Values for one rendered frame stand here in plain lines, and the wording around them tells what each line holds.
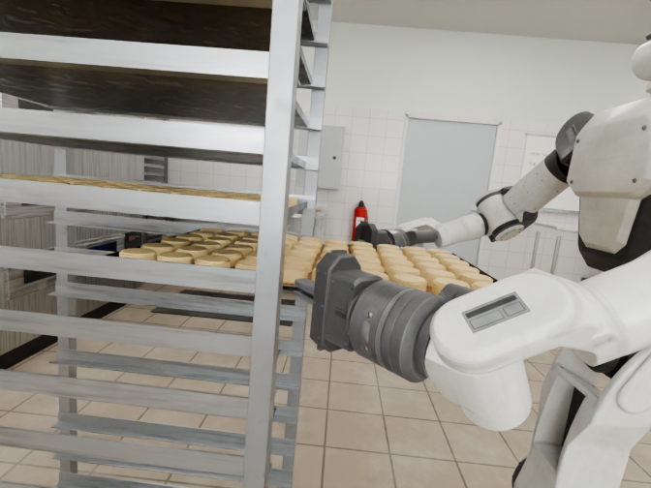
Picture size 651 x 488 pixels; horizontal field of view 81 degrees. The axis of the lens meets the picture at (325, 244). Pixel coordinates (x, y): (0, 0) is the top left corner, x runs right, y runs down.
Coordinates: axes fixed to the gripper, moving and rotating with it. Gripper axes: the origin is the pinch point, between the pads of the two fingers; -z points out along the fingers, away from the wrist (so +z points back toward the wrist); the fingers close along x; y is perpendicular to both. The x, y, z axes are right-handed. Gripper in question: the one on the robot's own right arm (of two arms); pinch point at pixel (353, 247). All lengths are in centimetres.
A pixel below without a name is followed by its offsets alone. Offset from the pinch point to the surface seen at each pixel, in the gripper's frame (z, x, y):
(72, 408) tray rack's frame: -49, -52, -51
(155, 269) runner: -48.4, 1.0, 10.4
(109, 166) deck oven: 8, 12, -265
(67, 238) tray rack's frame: -50, -5, -50
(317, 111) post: -7.6, 30.3, -8.4
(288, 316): -9.9, -18.6, -9.8
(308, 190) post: -7.9, 12.5, -8.7
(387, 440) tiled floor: 77, -105, -36
